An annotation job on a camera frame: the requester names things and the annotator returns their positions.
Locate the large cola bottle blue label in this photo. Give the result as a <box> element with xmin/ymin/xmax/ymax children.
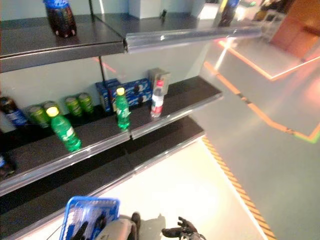
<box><xmin>216</xmin><ymin>0</ymin><xmax>241</xmax><ymax>28</ymax></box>
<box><xmin>42</xmin><ymin>0</ymin><xmax>78</xmax><ymax>39</ymax></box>

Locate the silver robot left leg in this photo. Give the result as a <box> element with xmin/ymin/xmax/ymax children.
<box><xmin>96</xmin><ymin>211</ymin><xmax>142</xmax><ymax>240</ymax></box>

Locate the green soda bottle yellow cap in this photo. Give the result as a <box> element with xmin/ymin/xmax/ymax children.
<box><xmin>114</xmin><ymin>87</ymin><xmax>131</xmax><ymax>133</ymax></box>
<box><xmin>46</xmin><ymin>106</ymin><xmax>83</xmax><ymax>153</ymax></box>

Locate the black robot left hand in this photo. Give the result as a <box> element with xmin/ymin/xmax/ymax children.
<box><xmin>72</xmin><ymin>212</ymin><xmax>107</xmax><ymax>240</ymax></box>

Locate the water bottle red cap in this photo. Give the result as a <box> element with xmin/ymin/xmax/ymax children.
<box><xmin>150</xmin><ymin>79</ymin><xmax>167</xmax><ymax>119</ymax></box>

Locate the green drink can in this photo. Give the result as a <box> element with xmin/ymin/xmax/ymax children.
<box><xmin>77</xmin><ymin>92</ymin><xmax>95</xmax><ymax>115</ymax></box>
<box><xmin>42</xmin><ymin>100</ymin><xmax>60</xmax><ymax>116</ymax></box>
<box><xmin>26</xmin><ymin>104</ymin><xmax>50</xmax><ymax>129</ymax></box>
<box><xmin>64</xmin><ymin>96</ymin><xmax>83</xmax><ymax>118</ymax></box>

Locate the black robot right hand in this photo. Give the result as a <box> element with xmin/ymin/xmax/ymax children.
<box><xmin>161</xmin><ymin>216</ymin><xmax>201</xmax><ymax>238</ymax></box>

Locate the black shelf board clear rail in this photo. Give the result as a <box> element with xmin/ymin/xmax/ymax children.
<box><xmin>0</xmin><ymin>75</ymin><xmax>223</xmax><ymax>198</ymax></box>
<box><xmin>0</xmin><ymin>12</ymin><xmax>265</xmax><ymax>74</ymax></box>
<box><xmin>0</xmin><ymin>116</ymin><xmax>206</xmax><ymax>240</ymax></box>

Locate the blue plastic shopping basket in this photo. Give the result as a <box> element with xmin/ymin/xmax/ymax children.
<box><xmin>58</xmin><ymin>196</ymin><xmax>121</xmax><ymax>240</ymax></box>

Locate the grey metal box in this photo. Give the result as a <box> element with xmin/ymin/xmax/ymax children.
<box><xmin>148</xmin><ymin>67</ymin><xmax>171</xmax><ymax>96</ymax></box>

